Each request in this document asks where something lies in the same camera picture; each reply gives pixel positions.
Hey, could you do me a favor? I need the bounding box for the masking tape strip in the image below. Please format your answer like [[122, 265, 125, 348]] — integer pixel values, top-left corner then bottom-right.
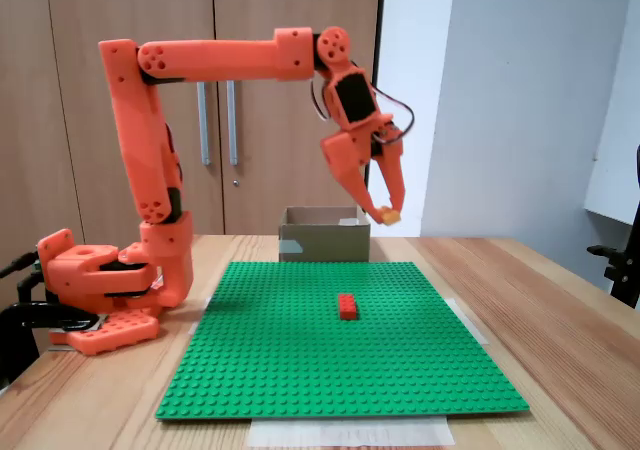
[[187, 297, 212, 336], [247, 415, 457, 448], [451, 297, 491, 346]]

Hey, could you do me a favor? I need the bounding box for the black stand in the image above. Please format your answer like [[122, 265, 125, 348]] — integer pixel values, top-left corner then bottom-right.
[[586, 143, 640, 311]]

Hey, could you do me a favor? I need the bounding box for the black table clamp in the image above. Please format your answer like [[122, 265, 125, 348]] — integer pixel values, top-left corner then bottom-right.
[[0, 299, 106, 391]]

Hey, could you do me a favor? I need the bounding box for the metal cabinet handle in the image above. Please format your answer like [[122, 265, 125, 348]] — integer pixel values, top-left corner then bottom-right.
[[226, 80, 240, 166], [197, 82, 211, 166]]

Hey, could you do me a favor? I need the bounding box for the green lego baseplate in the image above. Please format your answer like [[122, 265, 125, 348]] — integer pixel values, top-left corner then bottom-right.
[[154, 261, 531, 421]]

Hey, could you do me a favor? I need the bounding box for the white panel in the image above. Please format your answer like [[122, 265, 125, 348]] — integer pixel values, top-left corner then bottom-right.
[[583, 0, 640, 227]]

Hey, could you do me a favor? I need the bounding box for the gripper servo cable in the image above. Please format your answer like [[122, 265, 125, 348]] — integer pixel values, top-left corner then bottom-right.
[[372, 87, 416, 139]]

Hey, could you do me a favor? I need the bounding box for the red lego block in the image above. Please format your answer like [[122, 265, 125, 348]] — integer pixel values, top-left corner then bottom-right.
[[337, 293, 360, 322]]

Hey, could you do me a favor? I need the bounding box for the open cardboard box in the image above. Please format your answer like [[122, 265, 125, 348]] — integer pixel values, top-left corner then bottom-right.
[[277, 205, 373, 264]]

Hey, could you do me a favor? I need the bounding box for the wrist servo cable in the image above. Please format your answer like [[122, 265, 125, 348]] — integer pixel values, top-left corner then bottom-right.
[[309, 78, 332, 121]]

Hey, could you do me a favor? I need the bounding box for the wooden cabinet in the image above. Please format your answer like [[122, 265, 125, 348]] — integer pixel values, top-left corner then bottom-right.
[[0, 0, 387, 271]]

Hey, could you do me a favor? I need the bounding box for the black cable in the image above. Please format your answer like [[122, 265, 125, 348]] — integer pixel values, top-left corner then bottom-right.
[[0, 251, 42, 280]]

